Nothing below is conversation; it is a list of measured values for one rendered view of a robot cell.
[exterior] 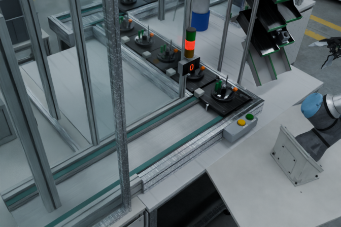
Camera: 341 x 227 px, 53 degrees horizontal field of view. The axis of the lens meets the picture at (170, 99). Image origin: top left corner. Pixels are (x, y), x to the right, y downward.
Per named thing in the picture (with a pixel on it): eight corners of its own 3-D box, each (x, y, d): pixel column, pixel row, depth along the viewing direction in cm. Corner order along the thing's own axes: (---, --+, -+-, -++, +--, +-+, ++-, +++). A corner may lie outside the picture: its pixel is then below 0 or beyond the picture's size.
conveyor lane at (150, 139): (248, 111, 207) (251, 98, 201) (135, 185, 164) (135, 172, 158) (213, 87, 223) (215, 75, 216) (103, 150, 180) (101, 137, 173)
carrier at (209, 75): (219, 79, 215) (222, 62, 207) (191, 94, 203) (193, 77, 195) (192, 61, 229) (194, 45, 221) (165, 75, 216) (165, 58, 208)
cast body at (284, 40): (285, 44, 203) (292, 37, 197) (279, 45, 202) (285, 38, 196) (279, 33, 206) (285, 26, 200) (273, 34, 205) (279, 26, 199)
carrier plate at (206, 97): (251, 100, 201) (251, 97, 200) (223, 117, 189) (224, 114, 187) (220, 80, 215) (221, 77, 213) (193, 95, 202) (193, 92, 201)
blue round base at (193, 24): (211, 28, 282) (213, 11, 273) (198, 33, 274) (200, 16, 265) (198, 20, 291) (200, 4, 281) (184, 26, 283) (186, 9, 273)
